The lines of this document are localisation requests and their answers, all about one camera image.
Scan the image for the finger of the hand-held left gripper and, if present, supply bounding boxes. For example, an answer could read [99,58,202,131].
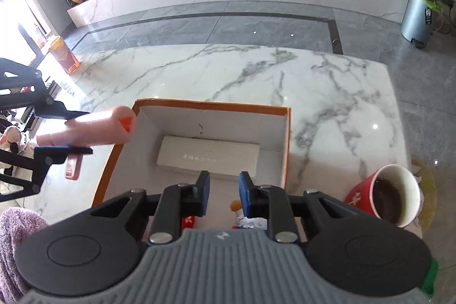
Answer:
[0,58,90,120]
[0,146,94,204]

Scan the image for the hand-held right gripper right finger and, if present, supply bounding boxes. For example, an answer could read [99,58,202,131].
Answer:
[239,171,353,245]

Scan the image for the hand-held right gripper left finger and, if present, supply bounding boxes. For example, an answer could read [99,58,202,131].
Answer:
[91,170,211,245]

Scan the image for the teddy bear toy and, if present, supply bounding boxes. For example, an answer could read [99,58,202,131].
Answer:
[229,200,268,230]

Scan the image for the white long box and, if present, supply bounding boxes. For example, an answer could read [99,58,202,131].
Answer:
[157,135,260,179]

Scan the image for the orange cardboard box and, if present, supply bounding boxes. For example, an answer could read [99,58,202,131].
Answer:
[92,98,292,230]

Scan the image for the white pink plush toy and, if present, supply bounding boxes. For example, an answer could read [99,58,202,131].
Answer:
[0,125,28,150]

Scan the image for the orange red drink bottle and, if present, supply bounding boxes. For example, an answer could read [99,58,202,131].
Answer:
[49,36,80,73]

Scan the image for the purple fluffy blanket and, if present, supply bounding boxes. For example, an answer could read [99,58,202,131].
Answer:
[0,207,48,304]

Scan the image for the red mug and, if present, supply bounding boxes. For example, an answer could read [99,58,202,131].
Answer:
[344,164,424,228]

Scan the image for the green small object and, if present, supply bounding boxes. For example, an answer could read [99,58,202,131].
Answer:
[422,259,440,301]

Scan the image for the silver trash can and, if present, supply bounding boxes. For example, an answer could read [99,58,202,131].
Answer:
[401,0,442,49]

